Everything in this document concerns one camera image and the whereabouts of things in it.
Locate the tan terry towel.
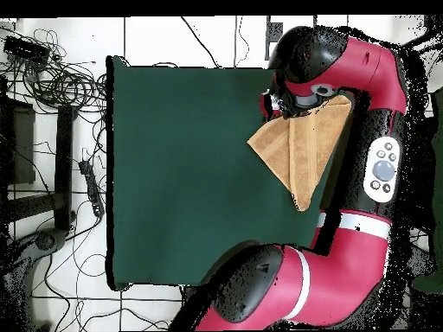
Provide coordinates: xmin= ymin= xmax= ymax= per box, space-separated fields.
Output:
xmin=247 ymin=94 xmax=353 ymax=213

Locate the dark flat panel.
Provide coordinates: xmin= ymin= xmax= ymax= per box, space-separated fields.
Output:
xmin=0 ymin=98 xmax=36 ymax=186

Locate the dark green table cloth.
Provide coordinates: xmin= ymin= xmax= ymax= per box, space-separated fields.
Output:
xmin=105 ymin=54 xmax=347 ymax=292

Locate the black rod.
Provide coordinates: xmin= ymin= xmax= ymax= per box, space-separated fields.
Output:
xmin=402 ymin=30 xmax=443 ymax=51

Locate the black power strip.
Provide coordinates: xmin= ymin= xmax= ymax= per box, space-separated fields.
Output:
xmin=78 ymin=159 xmax=106 ymax=218

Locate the dark curved stand base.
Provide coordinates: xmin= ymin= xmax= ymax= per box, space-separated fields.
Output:
xmin=0 ymin=227 xmax=68 ymax=331
xmin=408 ymin=241 xmax=437 ymax=278

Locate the black adapter box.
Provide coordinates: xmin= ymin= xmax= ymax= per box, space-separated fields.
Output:
xmin=3 ymin=35 xmax=51 ymax=65

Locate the black horizontal beam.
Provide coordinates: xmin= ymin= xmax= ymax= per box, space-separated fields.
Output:
xmin=0 ymin=192 xmax=58 ymax=223

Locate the grey square floor frame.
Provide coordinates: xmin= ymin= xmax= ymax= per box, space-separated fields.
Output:
xmin=265 ymin=15 xmax=318 ymax=61

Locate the long black cable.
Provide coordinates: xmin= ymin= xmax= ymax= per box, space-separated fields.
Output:
xmin=180 ymin=16 xmax=222 ymax=69

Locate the black cable tangle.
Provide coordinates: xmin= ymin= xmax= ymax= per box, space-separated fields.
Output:
xmin=0 ymin=28 xmax=108 ymax=115

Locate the black upright post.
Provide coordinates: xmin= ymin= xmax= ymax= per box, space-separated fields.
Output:
xmin=54 ymin=105 xmax=75 ymax=232

